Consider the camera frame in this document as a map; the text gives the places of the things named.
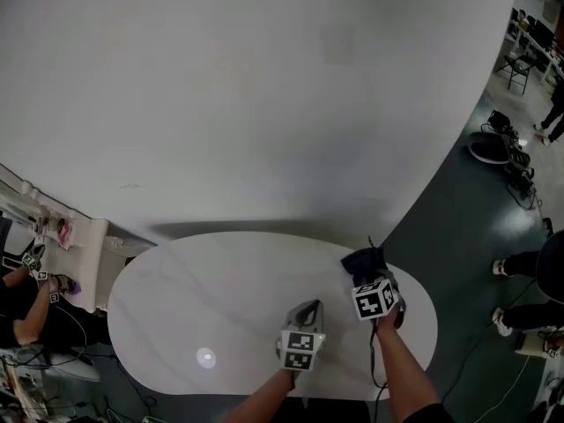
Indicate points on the purple cloth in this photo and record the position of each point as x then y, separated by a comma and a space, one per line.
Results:
75, 287

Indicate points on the person's black shirt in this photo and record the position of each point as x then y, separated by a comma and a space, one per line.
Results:
427, 414

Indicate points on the white oval pod shell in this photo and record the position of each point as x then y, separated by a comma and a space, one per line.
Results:
75, 370
487, 148

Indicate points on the person's left forearm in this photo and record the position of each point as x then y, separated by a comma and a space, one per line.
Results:
260, 401

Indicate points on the white desk row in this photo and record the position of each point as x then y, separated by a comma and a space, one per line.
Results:
539, 46

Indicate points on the beige small stand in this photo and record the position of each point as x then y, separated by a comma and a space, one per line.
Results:
533, 344

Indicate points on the pink box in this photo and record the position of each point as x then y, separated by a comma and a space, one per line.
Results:
65, 232

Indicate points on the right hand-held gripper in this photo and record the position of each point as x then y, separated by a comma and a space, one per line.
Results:
372, 302

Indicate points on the person's right forearm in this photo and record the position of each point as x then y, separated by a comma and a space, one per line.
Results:
405, 368

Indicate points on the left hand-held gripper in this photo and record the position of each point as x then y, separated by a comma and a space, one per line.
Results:
299, 353

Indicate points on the ornate white vanity table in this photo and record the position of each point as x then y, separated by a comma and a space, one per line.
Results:
88, 271

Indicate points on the white oval marble table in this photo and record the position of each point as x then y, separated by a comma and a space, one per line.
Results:
198, 289

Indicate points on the dark floor device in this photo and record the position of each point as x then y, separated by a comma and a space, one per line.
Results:
547, 227

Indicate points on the black folding chair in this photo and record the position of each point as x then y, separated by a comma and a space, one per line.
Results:
515, 71

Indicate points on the dark grey cloth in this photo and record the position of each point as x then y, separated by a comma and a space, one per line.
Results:
361, 264

